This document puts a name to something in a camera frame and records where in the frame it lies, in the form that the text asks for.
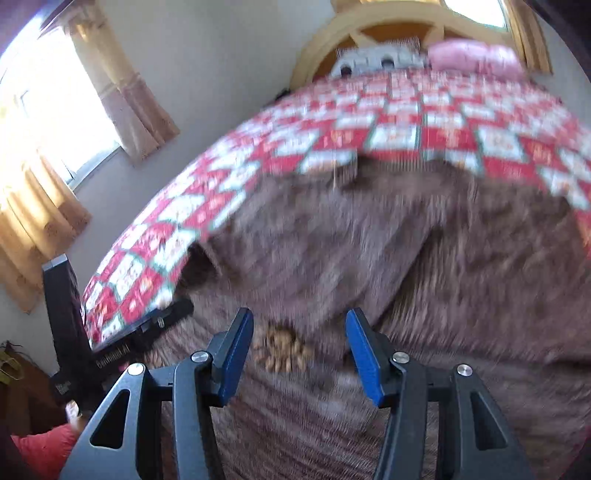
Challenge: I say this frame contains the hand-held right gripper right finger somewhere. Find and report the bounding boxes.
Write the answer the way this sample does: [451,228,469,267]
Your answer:
[346,308,536,480]

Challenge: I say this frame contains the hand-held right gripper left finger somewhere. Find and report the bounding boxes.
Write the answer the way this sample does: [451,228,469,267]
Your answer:
[59,307,254,480]

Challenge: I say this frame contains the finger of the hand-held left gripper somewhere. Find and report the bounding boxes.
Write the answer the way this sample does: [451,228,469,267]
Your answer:
[95,298,195,355]

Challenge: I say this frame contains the brown knit sweater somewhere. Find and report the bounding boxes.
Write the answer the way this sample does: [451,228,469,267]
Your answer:
[143,154,591,480]

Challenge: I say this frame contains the person's left forearm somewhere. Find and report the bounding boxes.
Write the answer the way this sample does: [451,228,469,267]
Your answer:
[11,424,79,480]

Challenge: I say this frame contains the yellow green cloth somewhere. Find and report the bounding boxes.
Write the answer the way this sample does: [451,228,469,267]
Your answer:
[0,350,22,384]

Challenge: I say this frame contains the dark wooden furniture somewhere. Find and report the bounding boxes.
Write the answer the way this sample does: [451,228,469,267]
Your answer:
[0,342,63,437]

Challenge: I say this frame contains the side window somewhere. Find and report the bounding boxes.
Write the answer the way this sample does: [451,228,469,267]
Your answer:
[0,23,123,192]

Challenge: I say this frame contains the red checked bedsheet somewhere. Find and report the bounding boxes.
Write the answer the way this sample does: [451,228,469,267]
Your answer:
[81,65,591,352]

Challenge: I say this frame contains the grey white patterned pillow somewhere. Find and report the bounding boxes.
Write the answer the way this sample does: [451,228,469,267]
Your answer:
[330,44,428,77]

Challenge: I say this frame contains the cream wooden headboard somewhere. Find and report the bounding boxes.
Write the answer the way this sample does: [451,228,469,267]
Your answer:
[290,0,527,90]

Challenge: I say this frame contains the pink pillow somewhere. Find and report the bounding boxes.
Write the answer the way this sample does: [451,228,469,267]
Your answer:
[427,39,525,77]

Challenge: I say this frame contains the window behind headboard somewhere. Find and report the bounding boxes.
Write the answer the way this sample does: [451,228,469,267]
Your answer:
[443,0,511,31]

